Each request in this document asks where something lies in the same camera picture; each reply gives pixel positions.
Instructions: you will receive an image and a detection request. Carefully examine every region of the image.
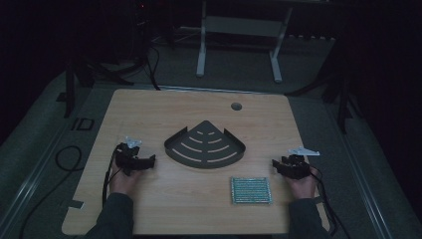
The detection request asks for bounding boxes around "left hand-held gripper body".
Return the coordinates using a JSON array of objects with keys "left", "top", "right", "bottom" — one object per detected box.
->
[{"left": 114, "top": 135, "right": 150, "bottom": 176}]

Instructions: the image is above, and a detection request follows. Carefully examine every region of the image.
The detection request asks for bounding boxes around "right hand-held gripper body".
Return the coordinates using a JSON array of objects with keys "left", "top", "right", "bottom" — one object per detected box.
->
[{"left": 278, "top": 146, "right": 321, "bottom": 181}]

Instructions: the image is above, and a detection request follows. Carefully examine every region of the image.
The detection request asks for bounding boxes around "person's right hand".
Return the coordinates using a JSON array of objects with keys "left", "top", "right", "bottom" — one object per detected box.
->
[{"left": 286, "top": 166, "right": 318, "bottom": 200}]

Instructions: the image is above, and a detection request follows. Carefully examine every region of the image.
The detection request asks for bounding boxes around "person's left hand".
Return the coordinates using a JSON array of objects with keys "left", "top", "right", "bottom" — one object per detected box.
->
[{"left": 108, "top": 158, "right": 144, "bottom": 199}]

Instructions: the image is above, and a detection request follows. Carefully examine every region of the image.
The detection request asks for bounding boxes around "small grey ribbed tray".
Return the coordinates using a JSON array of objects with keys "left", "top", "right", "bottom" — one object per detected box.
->
[{"left": 230, "top": 176, "right": 274, "bottom": 205}]

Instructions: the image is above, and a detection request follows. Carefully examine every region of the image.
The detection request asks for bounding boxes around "black corner shelf tray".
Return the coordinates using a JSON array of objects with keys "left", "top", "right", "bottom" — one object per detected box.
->
[{"left": 163, "top": 119, "right": 247, "bottom": 170}]

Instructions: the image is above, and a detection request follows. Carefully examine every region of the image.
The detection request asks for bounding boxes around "black tripod stand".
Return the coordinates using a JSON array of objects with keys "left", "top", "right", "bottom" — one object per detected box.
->
[
  {"left": 63, "top": 49, "right": 157, "bottom": 120},
  {"left": 285, "top": 39, "right": 366, "bottom": 134}
]

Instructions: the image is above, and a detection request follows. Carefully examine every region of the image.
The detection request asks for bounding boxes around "white metal stand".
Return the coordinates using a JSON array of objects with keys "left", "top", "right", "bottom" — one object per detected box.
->
[{"left": 196, "top": 0, "right": 294, "bottom": 84}]

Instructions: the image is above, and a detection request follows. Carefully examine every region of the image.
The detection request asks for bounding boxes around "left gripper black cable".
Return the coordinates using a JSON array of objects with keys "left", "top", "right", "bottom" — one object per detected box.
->
[{"left": 102, "top": 145, "right": 122, "bottom": 209}]

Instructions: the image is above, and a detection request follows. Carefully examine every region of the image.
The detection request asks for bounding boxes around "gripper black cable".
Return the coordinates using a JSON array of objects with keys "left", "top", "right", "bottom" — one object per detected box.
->
[
  {"left": 102, "top": 145, "right": 122, "bottom": 209},
  {"left": 310, "top": 165, "right": 352, "bottom": 239}
]

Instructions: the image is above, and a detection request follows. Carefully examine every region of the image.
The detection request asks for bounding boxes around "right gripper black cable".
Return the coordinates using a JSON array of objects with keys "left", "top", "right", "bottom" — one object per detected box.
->
[{"left": 310, "top": 165, "right": 352, "bottom": 239}]

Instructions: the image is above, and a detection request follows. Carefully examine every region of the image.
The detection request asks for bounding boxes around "black floor cable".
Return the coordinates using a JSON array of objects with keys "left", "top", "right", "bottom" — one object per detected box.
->
[{"left": 18, "top": 144, "right": 84, "bottom": 239}]

